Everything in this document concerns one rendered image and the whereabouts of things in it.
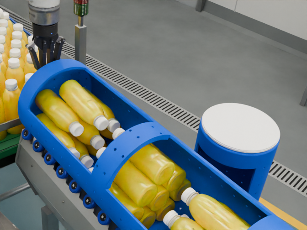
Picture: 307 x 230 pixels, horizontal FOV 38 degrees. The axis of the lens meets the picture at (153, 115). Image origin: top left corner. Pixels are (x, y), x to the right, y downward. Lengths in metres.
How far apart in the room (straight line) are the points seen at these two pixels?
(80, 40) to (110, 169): 0.97
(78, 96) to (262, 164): 0.66
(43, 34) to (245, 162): 0.76
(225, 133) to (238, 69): 2.60
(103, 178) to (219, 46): 3.42
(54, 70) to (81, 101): 0.14
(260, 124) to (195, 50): 2.73
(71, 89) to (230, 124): 0.57
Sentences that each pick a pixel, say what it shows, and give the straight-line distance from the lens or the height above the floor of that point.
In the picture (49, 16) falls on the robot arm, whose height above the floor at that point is 1.40.
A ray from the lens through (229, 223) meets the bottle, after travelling 1.04.
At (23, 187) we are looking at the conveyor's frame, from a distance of 2.31.
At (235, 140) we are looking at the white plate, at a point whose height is 1.04.
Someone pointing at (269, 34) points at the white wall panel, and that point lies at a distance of 4.77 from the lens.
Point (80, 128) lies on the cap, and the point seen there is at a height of 1.12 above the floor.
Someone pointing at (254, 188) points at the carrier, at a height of 0.86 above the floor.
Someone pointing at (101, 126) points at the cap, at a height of 1.15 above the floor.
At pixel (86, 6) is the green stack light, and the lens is 1.93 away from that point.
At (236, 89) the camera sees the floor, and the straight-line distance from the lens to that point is 3.82.
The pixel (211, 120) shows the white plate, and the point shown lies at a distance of 1.59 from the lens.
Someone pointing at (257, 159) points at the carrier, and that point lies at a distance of 1.53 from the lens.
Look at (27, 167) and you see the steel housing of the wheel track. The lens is 1.61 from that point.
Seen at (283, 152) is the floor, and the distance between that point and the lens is 3.27.
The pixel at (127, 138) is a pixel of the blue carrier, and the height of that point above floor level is 1.23.
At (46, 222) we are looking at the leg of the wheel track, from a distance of 1.80.
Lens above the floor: 1.95
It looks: 36 degrees down
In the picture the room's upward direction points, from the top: 8 degrees clockwise
